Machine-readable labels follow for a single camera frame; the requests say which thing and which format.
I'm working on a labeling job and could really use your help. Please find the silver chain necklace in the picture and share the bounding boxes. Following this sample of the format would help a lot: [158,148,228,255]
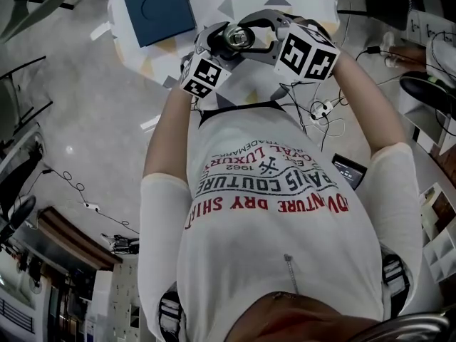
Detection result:
[270,254,304,301]

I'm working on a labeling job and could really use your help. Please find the dark blue chair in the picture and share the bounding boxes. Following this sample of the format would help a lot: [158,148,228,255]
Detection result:
[336,0,410,31]

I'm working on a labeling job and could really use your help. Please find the person's right forearm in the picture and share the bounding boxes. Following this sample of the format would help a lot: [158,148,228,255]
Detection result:
[327,51,409,156]

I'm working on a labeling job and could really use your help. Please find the black power adapter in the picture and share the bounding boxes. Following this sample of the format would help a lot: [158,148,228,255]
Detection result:
[356,46,428,63]

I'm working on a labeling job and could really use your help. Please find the green cup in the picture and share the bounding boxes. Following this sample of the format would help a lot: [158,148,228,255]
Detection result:
[220,43,252,58]

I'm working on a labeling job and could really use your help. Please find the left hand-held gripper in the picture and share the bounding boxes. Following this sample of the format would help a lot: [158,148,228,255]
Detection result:
[180,21,250,100]

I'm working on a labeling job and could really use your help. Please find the black bag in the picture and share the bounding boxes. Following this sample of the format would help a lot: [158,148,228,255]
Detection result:
[0,147,43,233]

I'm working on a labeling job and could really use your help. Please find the dark blue flat box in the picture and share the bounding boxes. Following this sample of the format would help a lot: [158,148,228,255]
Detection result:
[117,0,198,48]

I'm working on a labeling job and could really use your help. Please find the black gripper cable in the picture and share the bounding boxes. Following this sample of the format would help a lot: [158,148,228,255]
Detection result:
[277,80,346,152]

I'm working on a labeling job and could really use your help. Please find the brown wooden board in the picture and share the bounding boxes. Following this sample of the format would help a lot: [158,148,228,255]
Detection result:
[37,207,124,272]

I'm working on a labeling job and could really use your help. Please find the white printed paper sheet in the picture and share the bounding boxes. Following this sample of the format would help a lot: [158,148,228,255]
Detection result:
[405,11,456,46]

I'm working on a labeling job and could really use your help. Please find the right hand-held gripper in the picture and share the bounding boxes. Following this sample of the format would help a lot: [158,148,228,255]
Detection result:
[239,9,339,82]

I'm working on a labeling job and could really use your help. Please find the person's white printed t-shirt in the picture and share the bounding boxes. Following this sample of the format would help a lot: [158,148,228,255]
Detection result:
[137,105,425,342]

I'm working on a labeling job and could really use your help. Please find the person's neck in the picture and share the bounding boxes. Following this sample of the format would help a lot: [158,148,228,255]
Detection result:
[234,292,378,342]

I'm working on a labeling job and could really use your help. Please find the grey-green black frame chair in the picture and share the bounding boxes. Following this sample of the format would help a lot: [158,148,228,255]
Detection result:
[0,56,54,149]
[0,0,115,44]

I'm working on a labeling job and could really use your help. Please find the white storage cabinet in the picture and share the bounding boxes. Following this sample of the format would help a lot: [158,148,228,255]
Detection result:
[83,261,142,342]

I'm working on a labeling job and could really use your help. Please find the blurred dark round object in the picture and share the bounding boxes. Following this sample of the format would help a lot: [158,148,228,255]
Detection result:
[223,25,254,51]

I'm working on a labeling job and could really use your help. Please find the person's left forearm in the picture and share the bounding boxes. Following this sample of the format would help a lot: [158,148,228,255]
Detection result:
[142,83,195,181]

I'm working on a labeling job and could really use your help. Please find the black padded office chair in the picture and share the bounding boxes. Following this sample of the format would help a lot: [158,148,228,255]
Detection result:
[398,71,456,120]

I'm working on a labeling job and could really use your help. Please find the grey harness strap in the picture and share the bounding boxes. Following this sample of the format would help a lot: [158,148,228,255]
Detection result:
[158,292,185,342]
[380,253,413,316]

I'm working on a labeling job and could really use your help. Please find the black cabled device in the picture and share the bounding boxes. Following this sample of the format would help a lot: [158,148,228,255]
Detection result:
[101,232,140,256]

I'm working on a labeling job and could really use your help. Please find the long black floor cable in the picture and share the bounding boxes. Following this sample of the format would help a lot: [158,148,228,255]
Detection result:
[42,169,140,234]

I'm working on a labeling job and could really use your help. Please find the person's black trousers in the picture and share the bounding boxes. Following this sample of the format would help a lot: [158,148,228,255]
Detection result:
[199,100,286,128]

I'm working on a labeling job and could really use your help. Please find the black screen device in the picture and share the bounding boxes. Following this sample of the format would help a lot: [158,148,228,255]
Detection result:
[331,152,368,192]

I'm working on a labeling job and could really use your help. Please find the white shelf unit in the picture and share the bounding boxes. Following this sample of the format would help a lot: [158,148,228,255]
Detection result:
[402,98,456,156]

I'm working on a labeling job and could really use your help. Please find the metal head mount band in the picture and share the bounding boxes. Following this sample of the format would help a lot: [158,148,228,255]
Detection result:
[363,311,452,342]

